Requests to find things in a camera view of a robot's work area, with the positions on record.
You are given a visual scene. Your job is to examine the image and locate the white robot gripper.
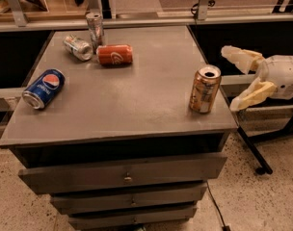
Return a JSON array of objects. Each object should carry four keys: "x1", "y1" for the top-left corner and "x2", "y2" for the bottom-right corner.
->
[{"x1": 221, "y1": 45, "x2": 293, "y2": 112}]

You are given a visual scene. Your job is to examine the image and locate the gold brown can upright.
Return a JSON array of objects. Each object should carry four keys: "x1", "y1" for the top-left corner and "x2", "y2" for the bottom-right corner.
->
[{"x1": 189, "y1": 64, "x2": 222, "y2": 114}]

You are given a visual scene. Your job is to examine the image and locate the grey metal railing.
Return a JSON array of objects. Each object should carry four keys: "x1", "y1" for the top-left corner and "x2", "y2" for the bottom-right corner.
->
[{"x1": 0, "y1": 0, "x2": 293, "y2": 32}]

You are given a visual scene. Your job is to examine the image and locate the black metal stand leg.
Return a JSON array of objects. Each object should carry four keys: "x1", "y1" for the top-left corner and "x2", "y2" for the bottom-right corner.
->
[{"x1": 237, "y1": 127, "x2": 273, "y2": 175}]

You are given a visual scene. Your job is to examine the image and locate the top grey drawer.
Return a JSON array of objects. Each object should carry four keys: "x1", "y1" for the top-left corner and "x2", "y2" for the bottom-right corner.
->
[{"x1": 19, "y1": 153, "x2": 226, "y2": 194}]

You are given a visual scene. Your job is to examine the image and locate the grey drawer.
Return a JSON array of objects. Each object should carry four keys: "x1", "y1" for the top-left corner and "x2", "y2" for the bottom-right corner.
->
[
  {"x1": 68, "y1": 204, "x2": 197, "y2": 230},
  {"x1": 19, "y1": 153, "x2": 226, "y2": 194},
  {"x1": 51, "y1": 182, "x2": 206, "y2": 215}
]

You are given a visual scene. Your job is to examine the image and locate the grey drawer cabinet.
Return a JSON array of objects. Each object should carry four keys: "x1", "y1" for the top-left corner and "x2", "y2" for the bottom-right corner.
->
[{"x1": 0, "y1": 26, "x2": 236, "y2": 218}]

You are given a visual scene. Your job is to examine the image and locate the orange soda can lying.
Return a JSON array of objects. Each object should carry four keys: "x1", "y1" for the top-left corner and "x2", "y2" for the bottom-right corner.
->
[{"x1": 96, "y1": 44, "x2": 133, "y2": 65}]

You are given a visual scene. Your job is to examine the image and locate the silver slim can upright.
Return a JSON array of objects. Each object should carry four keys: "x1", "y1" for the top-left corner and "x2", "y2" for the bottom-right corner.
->
[{"x1": 86, "y1": 13, "x2": 104, "y2": 51}]

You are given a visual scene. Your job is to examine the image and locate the silver can lying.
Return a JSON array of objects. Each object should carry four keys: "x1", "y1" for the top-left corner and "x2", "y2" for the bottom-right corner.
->
[{"x1": 63, "y1": 35, "x2": 93, "y2": 62}]

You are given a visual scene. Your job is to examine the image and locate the blue pepsi can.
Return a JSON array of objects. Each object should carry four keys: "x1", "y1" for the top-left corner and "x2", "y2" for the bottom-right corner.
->
[{"x1": 22, "y1": 69, "x2": 66, "y2": 110}]

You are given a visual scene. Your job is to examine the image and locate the bottom grey drawer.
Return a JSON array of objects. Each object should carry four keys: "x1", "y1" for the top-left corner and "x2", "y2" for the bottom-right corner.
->
[{"x1": 68, "y1": 204, "x2": 197, "y2": 230}]

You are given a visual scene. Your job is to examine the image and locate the middle grey drawer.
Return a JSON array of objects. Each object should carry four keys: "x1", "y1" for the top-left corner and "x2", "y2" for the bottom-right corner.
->
[{"x1": 51, "y1": 182, "x2": 206, "y2": 215}]

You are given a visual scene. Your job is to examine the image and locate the black floor cable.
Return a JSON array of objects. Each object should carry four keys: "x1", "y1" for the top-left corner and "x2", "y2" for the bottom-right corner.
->
[{"x1": 205, "y1": 182, "x2": 231, "y2": 231}]

